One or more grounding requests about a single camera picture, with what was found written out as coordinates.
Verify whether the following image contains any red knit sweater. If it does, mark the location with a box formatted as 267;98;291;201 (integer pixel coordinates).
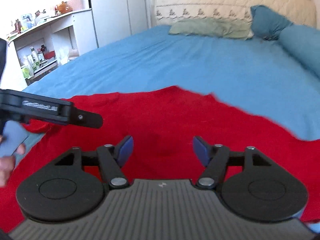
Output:
1;86;319;232

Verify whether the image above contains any person's left hand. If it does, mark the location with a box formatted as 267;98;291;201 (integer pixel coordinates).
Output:
0;144;26;187

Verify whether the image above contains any white shelf desk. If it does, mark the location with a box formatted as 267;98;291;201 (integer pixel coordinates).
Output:
1;9;98;90

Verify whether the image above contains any red box on shelf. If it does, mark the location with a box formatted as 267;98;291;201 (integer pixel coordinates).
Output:
43;50;55;60

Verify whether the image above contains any blue bed sheet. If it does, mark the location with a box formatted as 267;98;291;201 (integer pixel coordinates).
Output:
25;25;319;141

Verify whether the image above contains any pink basket on desk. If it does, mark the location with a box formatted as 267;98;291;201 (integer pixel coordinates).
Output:
67;0;84;11

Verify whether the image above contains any white grey wardrobe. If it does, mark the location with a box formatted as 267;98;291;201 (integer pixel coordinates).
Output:
89;0;149;47

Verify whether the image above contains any green pillow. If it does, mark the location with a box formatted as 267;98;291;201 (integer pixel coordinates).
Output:
169;18;254;40

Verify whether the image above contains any teal pillow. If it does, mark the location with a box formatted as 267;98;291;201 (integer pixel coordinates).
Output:
251;5;293;40

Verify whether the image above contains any teal folded duvet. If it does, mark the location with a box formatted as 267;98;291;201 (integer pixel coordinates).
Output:
278;24;320;78

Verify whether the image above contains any cream quilted headboard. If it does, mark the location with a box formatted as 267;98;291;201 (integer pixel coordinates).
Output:
153;0;317;27

